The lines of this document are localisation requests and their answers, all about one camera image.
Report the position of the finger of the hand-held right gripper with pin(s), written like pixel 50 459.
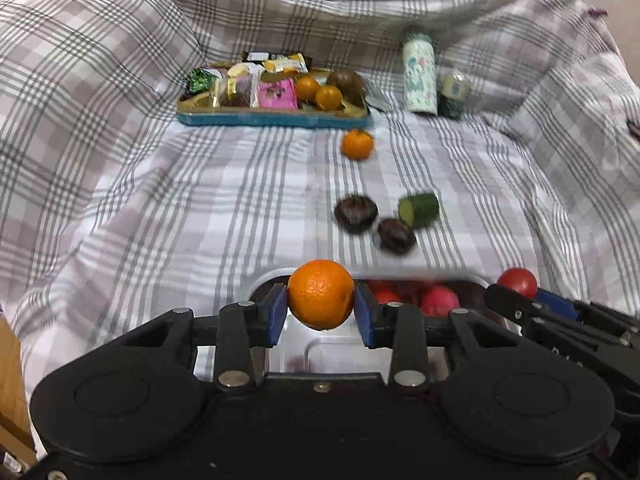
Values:
pixel 557 304
pixel 505 300

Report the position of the white patterned bottle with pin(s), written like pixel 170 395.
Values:
pixel 419 77

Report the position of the blue snack tray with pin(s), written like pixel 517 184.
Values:
pixel 270 119

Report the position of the grey plaid cloth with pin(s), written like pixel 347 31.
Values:
pixel 150 200

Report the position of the dark purple passion fruit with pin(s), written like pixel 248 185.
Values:
pixel 355 215
pixel 396 235

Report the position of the green candy wrapper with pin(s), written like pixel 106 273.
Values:
pixel 200 82

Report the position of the yellow snack packet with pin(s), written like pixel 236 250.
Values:
pixel 287 64

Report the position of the orange with green stem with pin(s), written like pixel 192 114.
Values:
pixel 357 144

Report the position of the green drink can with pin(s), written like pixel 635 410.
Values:
pixel 454 94

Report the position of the small orange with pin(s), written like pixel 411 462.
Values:
pixel 329 98
pixel 306 87

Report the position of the brown green round fruit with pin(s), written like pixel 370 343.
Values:
pixel 347 82

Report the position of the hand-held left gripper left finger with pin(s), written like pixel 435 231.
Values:
pixel 275 317

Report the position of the brown snack packet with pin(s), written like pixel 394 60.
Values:
pixel 235 91

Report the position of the red pink apple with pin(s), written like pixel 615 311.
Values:
pixel 440 300

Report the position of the black white snack packet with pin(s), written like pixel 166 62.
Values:
pixel 255 56

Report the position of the purple clip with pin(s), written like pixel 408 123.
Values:
pixel 596 11

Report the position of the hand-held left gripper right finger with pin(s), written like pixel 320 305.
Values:
pixel 366 317

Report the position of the stainless steel tray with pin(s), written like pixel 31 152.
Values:
pixel 325 355

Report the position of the cream snack packet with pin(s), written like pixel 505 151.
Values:
pixel 240 69

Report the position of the green cucumber piece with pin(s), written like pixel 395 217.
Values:
pixel 419 209

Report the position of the red tomato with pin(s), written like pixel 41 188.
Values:
pixel 387 294
pixel 517 281

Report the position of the wooden furniture panel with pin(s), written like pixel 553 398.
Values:
pixel 9 385

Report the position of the orange without stem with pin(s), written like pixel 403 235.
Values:
pixel 321 294

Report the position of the pink snack packet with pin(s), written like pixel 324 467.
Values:
pixel 277 95

